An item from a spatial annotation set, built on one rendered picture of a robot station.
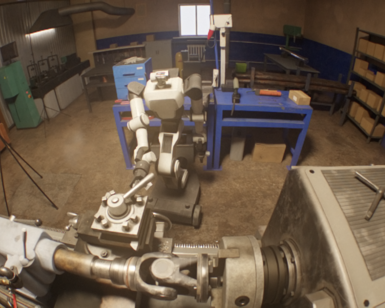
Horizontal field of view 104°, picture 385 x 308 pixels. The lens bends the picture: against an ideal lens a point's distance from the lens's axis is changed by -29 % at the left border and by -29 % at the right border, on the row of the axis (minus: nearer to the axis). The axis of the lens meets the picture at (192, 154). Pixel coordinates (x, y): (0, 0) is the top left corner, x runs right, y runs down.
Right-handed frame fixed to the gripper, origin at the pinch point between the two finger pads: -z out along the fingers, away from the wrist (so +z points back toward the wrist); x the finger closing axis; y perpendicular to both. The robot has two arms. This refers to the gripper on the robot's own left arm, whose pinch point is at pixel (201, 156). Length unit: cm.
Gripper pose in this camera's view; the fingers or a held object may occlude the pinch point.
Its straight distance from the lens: 198.7
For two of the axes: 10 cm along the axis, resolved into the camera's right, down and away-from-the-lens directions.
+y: 10.0, -0.2, -0.9
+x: -0.5, 7.3, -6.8
